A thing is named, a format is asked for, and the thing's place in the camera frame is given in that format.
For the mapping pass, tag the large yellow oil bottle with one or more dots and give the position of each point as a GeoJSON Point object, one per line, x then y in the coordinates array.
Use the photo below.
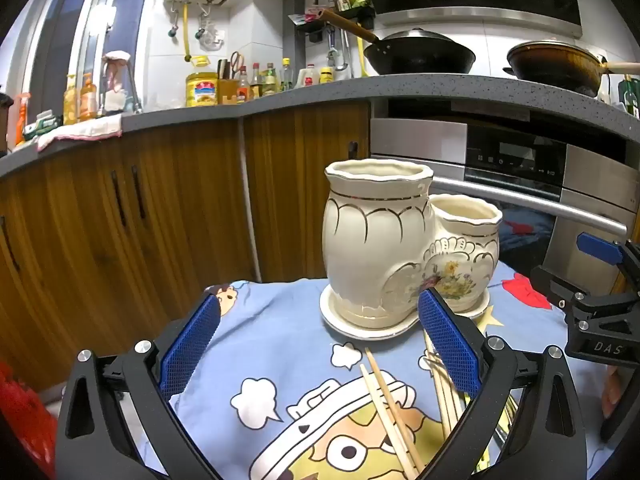
{"type": "Point", "coordinates": [201, 90]}

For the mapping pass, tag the wooden chopstick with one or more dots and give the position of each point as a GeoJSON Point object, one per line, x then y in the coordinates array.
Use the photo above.
{"type": "Point", "coordinates": [394, 410]}
{"type": "Point", "coordinates": [437, 395]}
{"type": "Point", "coordinates": [387, 420]}
{"type": "Point", "coordinates": [450, 405]}

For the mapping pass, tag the small yellow oil bottle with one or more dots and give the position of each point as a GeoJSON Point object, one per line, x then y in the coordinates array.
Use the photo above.
{"type": "Point", "coordinates": [71, 105]}
{"type": "Point", "coordinates": [88, 100]}

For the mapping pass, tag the stainless steel built-in oven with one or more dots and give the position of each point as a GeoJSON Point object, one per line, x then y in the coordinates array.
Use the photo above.
{"type": "Point", "coordinates": [420, 140]}

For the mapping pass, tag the wooden kitchen cabinet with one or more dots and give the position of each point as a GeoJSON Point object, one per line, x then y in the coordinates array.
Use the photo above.
{"type": "Point", "coordinates": [150, 240]}

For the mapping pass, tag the cartoon printed cloth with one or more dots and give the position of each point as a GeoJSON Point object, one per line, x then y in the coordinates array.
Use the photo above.
{"type": "Point", "coordinates": [300, 320]}

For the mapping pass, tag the yellow hanging spatula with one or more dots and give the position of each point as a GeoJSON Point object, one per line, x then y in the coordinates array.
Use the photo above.
{"type": "Point", "coordinates": [363, 57]}

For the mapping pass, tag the cream ceramic utensil holder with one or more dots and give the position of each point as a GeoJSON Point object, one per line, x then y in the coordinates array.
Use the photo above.
{"type": "Point", "coordinates": [370, 240]}

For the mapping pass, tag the white plastic jug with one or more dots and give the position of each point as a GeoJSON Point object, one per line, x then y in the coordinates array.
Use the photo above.
{"type": "Point", "coordinates": [309, 77]}

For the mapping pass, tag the pink and white towel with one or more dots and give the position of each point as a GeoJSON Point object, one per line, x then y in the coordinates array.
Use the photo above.
{"type": "Point", "coordinates": [80, 130]}

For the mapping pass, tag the green bottle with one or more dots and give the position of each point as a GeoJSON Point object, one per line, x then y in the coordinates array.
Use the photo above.
{"type": "Point", "coordinates": [631, 97]}

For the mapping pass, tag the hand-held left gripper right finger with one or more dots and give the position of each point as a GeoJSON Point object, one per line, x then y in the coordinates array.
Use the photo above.
{"type": "Point", "coordinates": [450, 345]}

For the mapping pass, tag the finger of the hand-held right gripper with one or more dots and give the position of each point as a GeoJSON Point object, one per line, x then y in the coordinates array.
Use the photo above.
{"type": "Point", "coordinates": [552, 285]}
{"type": "Point", "coordinates": [597, 249]}

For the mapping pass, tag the yellow jar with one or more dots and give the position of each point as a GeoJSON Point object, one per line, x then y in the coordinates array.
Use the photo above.
{"type": "Point", "coordinates": [326, 76]}

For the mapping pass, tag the glass sauce bottle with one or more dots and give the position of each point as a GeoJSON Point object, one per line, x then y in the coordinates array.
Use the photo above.
{"type": "Point", "coordinates": [286, 77]}
{"type": "Point", "coordinates": [243, 90]}
{"type": "Point", "coordinates": [270, 82]}
{"type": "Point", "coordinates": [256, 85]}

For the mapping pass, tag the faucet with draped cloth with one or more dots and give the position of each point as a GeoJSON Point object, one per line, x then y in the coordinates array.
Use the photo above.
{"type": "Point", "coordinates": [116, 80]}

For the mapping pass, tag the person's right hand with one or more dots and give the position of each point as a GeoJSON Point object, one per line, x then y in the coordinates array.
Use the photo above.
{"type": "Point", "coordinates": [611, 390]}

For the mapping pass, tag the brown frying pan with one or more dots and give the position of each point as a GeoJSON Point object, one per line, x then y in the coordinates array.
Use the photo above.
{"type": "Point", "coordinates": [555, 65]}

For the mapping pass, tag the red plastic bag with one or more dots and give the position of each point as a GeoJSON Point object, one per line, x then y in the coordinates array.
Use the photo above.
{"type": "Point", "coordinates": [22, 420]}

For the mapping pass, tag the wooden knife block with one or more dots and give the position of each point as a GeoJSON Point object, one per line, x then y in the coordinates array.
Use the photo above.
{"type": "Point", "coordinates": [229, 90]}

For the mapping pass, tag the black wall spice rack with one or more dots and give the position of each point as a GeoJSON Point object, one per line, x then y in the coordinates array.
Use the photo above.
{"type": "Point", "coordinates": [315, 27]}

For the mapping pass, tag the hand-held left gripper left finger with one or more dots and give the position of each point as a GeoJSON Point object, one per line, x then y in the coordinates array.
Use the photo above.
{"type": "Point", "coordinates": [190, 345]}

